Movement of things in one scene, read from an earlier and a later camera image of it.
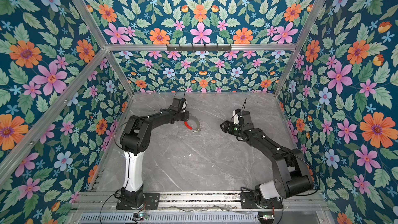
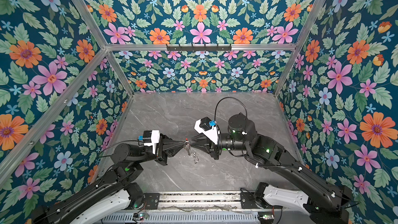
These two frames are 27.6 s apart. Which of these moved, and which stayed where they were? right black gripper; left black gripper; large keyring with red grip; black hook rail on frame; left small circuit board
Moved: right black gripper; left black gripper; large keyring with red grip
Stayed: black hook rail on frame; left small circuit board
